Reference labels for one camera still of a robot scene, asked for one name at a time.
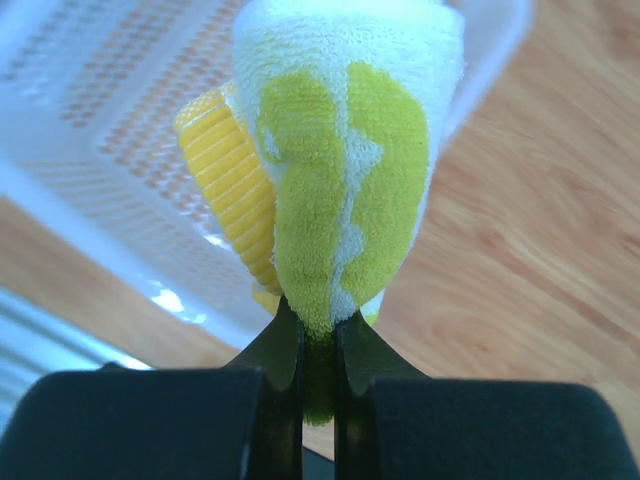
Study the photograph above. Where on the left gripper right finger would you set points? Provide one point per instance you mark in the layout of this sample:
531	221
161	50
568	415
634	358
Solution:
394	422

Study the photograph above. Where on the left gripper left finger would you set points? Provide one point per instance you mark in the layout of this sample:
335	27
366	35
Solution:
240	421

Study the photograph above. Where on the aluminium front rail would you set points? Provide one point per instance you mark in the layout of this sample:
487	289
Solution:
35	343

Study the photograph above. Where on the yellow green towel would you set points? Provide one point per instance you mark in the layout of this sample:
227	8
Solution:
316	157

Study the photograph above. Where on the white plastic basket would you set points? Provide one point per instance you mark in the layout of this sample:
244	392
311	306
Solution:
89	93

